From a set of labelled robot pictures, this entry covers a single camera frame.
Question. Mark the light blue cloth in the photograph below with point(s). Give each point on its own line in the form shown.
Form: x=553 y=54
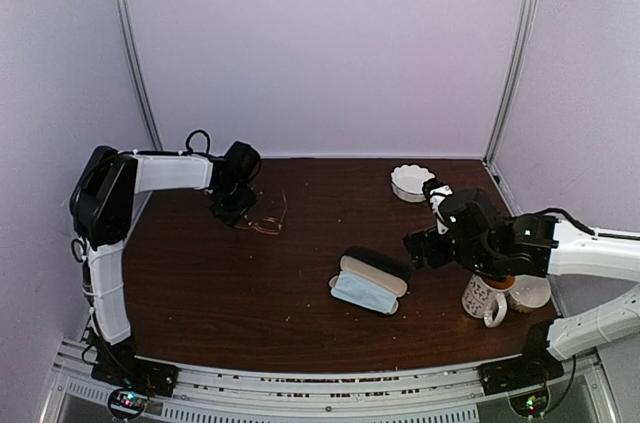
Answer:
x=361 y=292

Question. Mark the black woven glasses case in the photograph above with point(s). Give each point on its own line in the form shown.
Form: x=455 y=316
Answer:
x=397 y=286

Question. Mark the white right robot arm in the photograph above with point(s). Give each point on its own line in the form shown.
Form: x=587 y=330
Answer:
x=471 y=232

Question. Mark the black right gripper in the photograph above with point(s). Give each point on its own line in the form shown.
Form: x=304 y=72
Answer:
x=414 y=242

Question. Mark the aluminium corner post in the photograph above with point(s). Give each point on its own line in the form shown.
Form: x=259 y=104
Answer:
x=524 y=26
x=135 y=69

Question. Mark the white cream bowl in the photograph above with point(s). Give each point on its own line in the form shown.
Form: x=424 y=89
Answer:
x=528 y=294

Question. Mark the white scalloped ceramic dish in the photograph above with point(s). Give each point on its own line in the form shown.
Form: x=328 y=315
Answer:
x=407 y=181

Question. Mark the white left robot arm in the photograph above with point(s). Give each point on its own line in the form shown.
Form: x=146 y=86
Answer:
x=102 y=203

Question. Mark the aluminium front frame rail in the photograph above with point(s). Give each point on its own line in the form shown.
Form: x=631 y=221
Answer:
x=441 y=394

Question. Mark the aluminium right corner post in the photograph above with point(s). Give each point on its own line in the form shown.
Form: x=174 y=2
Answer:
x=524 y=26

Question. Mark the aluminium left corner post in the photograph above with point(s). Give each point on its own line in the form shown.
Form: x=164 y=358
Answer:
x=135 y=69

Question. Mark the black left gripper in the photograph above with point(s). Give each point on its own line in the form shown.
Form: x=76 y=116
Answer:
x=229 y=218

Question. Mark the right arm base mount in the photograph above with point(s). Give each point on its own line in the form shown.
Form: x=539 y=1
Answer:
x=526 y=377

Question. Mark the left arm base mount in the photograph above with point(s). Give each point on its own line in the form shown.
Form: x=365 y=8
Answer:
x=135 y=381

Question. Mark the white patterned mug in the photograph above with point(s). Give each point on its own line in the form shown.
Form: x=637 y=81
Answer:
x=487 y=299

